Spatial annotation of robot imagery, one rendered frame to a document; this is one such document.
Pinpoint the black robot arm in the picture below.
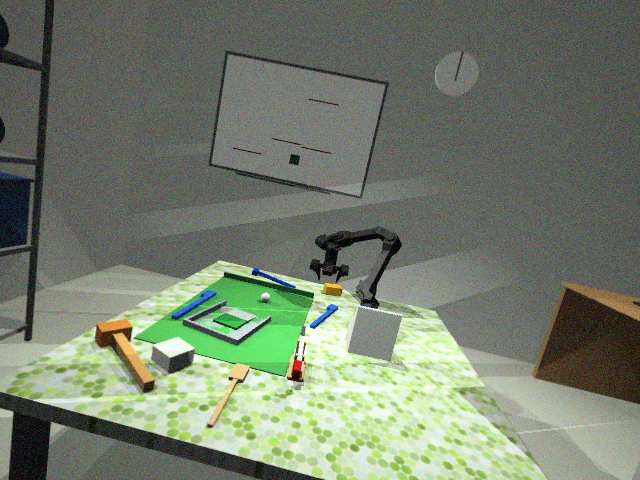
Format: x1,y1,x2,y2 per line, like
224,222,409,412
315,226,402,309

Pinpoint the yellow box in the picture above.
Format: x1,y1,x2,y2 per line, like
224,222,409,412
323,283,343,297

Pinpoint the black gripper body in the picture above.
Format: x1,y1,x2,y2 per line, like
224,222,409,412
310,254,349,276

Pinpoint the green flat mat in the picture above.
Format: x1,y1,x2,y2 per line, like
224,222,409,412
134,277,313,377

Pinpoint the orange toy mallet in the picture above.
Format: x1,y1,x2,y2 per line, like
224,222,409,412
95,319,156,391

